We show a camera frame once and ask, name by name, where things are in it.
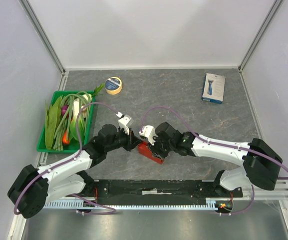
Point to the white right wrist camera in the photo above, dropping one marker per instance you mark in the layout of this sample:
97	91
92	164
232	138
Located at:
148	132

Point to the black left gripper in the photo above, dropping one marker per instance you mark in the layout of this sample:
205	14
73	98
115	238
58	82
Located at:
132	140

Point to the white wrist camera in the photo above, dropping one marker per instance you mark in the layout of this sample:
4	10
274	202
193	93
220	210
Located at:
125	121
148	132

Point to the green leafy vegetables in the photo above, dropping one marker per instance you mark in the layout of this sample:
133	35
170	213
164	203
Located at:
52	115

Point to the bok choy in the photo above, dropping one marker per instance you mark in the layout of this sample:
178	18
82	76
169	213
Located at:
81	123

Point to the slotted cable duct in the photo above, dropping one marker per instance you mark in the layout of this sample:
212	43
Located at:
77	204

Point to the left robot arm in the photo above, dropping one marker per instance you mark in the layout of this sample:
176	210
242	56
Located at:
34	187

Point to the orange carrot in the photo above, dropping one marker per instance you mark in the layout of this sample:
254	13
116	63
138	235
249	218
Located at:
65	138

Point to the red paper box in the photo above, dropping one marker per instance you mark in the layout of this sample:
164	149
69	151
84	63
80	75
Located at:
143	150

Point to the masking tape roll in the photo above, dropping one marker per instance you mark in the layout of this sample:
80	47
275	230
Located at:
113	85

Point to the green long beans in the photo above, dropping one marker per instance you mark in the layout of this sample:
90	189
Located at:
64	125

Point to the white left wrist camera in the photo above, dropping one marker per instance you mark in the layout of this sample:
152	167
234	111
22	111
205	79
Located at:
125	121

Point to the razor package box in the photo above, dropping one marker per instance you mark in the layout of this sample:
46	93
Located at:
213	88

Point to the purple onion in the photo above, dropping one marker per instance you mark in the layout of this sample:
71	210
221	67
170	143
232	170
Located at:
64	109

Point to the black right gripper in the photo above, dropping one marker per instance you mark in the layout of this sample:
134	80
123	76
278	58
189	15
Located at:
156	148

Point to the green plastic tray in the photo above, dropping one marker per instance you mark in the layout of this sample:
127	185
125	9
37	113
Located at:
59	125

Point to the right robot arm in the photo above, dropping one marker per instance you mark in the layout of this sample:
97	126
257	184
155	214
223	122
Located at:
257	164

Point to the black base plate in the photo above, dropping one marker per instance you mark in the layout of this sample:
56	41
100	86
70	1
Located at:
155	192

